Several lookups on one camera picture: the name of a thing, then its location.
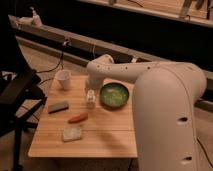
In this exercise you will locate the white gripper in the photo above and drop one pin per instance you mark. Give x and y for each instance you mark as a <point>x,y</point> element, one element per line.
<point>92,84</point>

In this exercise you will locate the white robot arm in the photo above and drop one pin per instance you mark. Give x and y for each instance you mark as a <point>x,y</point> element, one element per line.
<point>163,101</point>

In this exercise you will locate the white plastic bottle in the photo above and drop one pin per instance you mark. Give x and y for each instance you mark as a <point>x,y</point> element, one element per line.
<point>91,104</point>

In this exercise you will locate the white sponge block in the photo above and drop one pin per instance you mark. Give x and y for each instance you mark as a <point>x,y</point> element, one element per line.
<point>72,134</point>

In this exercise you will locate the white spray bottle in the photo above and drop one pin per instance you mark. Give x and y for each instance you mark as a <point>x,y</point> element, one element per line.
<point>36,18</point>

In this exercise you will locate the orange toy carrot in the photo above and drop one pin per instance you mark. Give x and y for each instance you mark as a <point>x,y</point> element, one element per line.
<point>78,118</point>

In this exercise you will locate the white paper cup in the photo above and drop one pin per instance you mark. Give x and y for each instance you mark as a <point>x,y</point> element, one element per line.
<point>64,78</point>

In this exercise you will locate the green ceramic bowl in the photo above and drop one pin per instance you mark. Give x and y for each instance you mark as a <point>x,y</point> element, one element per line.
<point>114,95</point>

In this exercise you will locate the grey rectangular block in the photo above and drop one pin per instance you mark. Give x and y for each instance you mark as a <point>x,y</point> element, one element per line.
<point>58,107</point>

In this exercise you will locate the long wooden beam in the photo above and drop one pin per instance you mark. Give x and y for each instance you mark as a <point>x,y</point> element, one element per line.
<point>92,46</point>

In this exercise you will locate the black chair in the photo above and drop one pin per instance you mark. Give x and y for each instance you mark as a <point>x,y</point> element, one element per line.
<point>17,90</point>

